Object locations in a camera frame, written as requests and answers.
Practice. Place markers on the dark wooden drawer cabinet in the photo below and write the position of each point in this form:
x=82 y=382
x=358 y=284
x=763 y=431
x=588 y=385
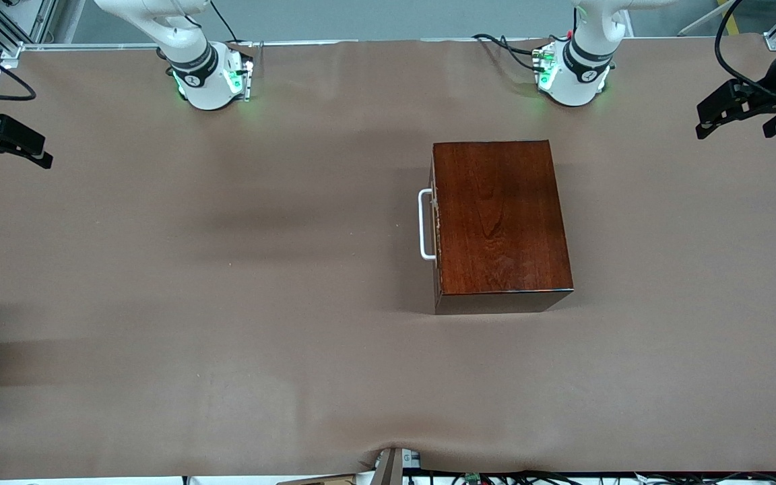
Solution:
x=502 y=215

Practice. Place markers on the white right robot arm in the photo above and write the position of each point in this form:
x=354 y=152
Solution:
x=199 y=74

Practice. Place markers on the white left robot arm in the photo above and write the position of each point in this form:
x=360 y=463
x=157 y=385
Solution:
x=580 y=74

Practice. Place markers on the brown paper table cover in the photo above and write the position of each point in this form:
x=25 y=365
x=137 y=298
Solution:
x=226 y=303

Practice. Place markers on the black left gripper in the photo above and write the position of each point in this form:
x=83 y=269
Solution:
x=768 y=98

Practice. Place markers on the metal bracket at table edge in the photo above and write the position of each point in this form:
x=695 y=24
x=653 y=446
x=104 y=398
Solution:
x=391 y=466

